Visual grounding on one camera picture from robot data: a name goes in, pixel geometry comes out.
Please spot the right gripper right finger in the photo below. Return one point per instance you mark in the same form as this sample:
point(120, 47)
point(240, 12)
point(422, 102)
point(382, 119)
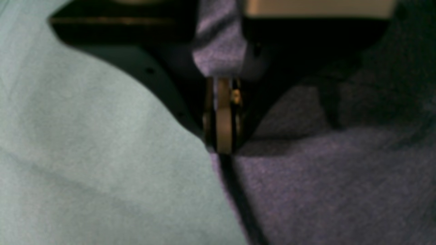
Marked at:
point(285, 41)

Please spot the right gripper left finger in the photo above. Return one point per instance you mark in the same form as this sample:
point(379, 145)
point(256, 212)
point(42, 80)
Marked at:
point(151, 41)

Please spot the blue-grey heathered T-shirt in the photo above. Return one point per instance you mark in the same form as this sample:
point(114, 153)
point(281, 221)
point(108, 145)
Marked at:
point(347, 155)

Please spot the teal table cloth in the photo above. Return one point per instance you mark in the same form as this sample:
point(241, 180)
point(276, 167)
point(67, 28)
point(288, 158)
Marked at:
point(89, 156)

